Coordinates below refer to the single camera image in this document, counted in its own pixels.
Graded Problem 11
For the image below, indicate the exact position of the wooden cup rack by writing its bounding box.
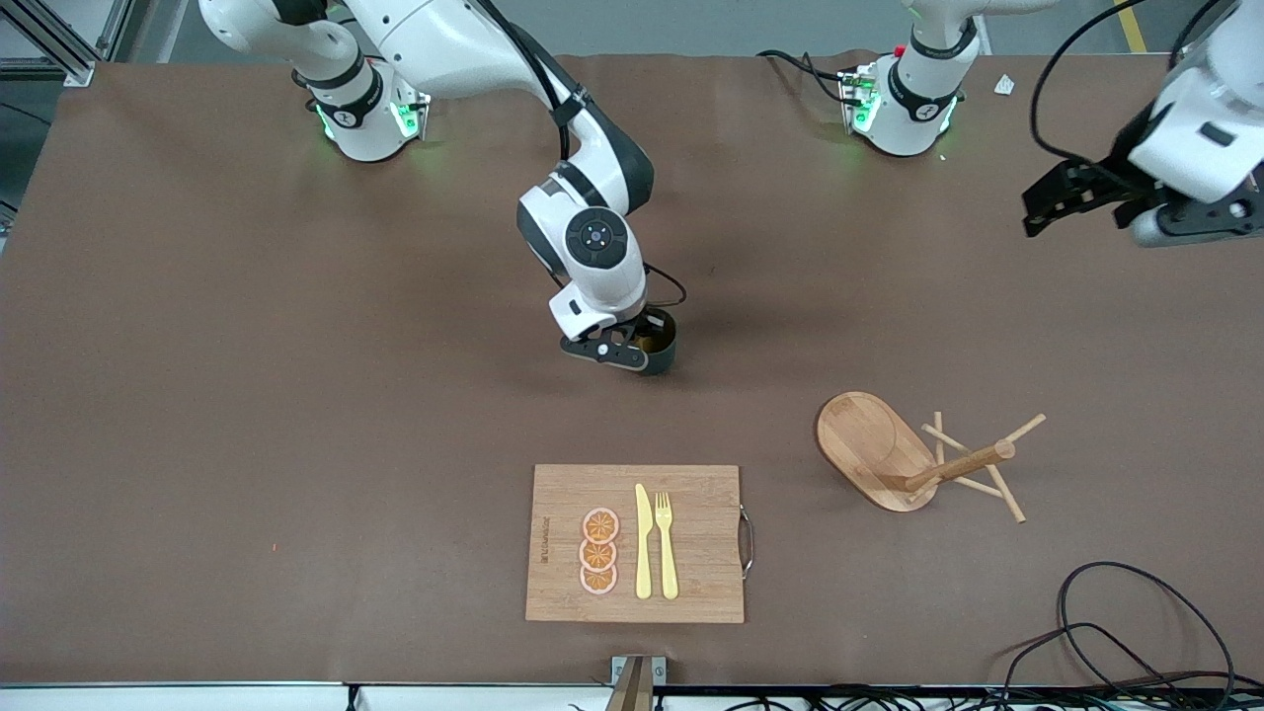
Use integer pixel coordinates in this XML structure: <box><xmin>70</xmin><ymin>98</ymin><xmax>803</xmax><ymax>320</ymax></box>
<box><xmin>816</xmin><ymin>391</ymin><xmax>1047</xmax><ymax>524</ymax></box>

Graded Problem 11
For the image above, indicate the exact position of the black cable bundle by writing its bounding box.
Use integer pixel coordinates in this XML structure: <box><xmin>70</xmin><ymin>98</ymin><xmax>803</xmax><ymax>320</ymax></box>
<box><xmin>652</xmin><ymin>686</ymin><xmax>1264</xmax><ymax>711</ymax></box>

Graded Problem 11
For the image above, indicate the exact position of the brown table cover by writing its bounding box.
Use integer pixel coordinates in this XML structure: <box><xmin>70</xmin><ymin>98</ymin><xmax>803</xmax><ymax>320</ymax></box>
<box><xmin>0</xmin><ymin>49</ymin><xmax>1264</xmax><ymax>688</ymax></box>

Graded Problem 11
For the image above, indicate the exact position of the black looped cable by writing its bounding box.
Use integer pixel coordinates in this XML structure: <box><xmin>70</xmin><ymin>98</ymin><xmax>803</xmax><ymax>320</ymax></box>
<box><xmin>1059</xmin><ymin>562</ymin><xmax>1237</xmax><ymax>711</ymax></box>
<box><xmin>1005</xmin><ymin>622</ymin><xmax>1186</xmax><ymax>711</ymax></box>

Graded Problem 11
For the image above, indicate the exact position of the white table edge rail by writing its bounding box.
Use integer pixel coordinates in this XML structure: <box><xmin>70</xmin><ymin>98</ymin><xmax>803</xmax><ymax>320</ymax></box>
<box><xmin>0</xmin><ymin>682</ymin><xmax>613</xmax><ymax>711</ymax></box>

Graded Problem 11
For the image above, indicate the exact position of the wooden cutting board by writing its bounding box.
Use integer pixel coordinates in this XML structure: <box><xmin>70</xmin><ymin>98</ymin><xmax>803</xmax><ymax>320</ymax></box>
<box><xmin>524</xmin><ymin>464</ymin><xmax>755</xmax><ymax>625</ymax></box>

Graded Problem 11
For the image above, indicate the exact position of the yellow plastic fork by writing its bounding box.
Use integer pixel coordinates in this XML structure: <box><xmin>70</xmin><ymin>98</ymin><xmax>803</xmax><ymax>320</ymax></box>
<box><xmin>655</xmin><ymin>492</ymin><xmax>680</xmax><ymax>601</ymax></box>

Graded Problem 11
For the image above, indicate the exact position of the black left arm base cable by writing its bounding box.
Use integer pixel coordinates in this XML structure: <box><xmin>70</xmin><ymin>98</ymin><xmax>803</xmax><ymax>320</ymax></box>
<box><xmin>758</xmin><ymin>49</ymin><xmax>852</xmax><ymax>105</ymax></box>

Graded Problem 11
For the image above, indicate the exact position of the aluminium frame profile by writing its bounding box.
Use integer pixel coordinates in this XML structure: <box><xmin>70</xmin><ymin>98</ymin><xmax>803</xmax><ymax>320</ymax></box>
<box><xmin>0</xmin><ymin>0</ymin><xmax>134</xmax><ymax>88</ymax></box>

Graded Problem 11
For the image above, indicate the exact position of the dark green cup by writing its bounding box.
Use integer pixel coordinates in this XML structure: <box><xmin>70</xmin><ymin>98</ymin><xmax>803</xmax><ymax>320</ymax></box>
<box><xmin>632</xmin><ymin>308</ymin><xmax>679</xmax><ymax>377</ymax></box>

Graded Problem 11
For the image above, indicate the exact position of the yellow plastic knife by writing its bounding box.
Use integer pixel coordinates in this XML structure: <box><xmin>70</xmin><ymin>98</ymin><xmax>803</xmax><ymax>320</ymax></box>
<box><xmin>634</xmin><ymin>483</ymin><xmax>655</xmax><ymax>600</ymax></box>

